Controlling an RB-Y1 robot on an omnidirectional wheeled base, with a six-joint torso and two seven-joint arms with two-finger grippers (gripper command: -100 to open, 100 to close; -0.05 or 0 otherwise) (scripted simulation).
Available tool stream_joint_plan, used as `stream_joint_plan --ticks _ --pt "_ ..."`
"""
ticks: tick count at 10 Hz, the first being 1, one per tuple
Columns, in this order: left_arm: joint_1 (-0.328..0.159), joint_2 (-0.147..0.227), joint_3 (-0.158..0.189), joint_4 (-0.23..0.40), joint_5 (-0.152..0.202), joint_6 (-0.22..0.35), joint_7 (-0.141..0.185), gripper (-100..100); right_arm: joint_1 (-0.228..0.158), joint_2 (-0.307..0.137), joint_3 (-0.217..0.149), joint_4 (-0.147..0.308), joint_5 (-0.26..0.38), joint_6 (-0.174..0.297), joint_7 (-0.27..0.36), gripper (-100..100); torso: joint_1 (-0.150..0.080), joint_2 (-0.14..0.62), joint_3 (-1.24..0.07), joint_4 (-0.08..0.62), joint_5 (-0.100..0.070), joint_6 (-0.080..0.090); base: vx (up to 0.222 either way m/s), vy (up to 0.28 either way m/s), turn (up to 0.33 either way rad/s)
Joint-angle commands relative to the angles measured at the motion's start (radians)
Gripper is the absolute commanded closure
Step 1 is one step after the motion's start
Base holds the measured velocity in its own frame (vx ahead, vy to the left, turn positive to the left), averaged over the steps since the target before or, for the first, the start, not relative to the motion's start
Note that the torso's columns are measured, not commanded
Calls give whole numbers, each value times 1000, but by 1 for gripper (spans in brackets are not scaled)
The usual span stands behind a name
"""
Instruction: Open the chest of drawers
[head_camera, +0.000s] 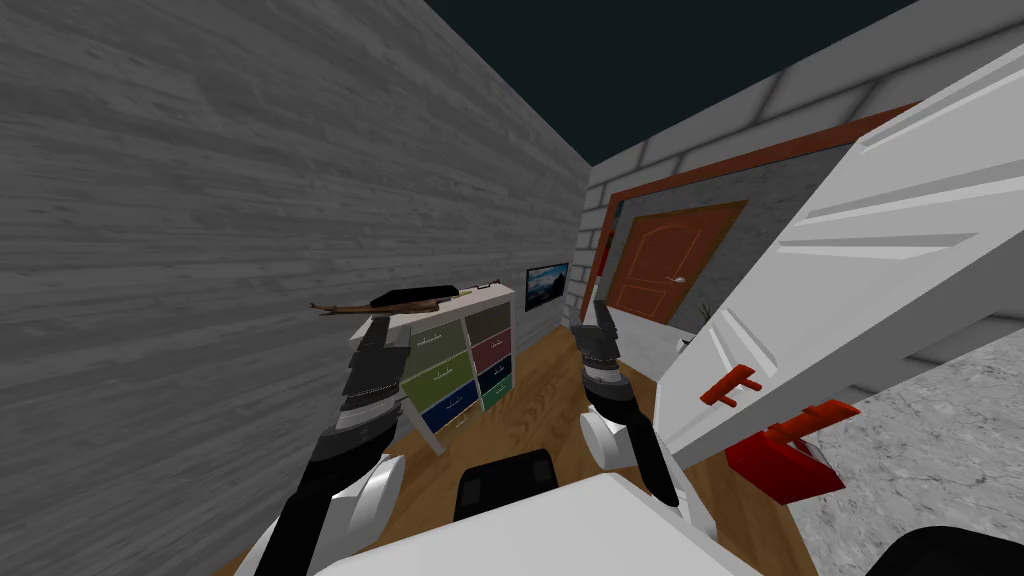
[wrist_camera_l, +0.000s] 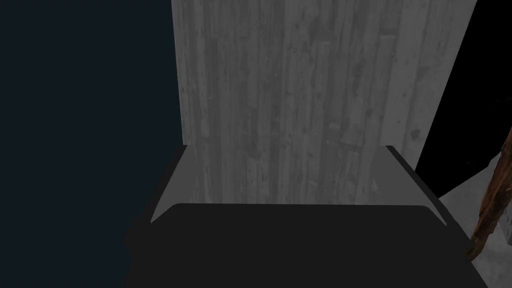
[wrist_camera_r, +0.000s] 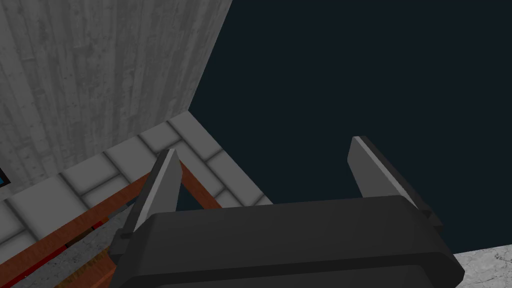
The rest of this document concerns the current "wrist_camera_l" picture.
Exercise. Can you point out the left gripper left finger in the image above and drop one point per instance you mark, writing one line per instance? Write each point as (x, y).
(174, 182)

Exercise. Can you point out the brown wooden post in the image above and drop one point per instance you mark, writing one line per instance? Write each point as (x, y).
(494, 200)

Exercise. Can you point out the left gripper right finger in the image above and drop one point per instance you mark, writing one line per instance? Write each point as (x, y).
(408, 184)

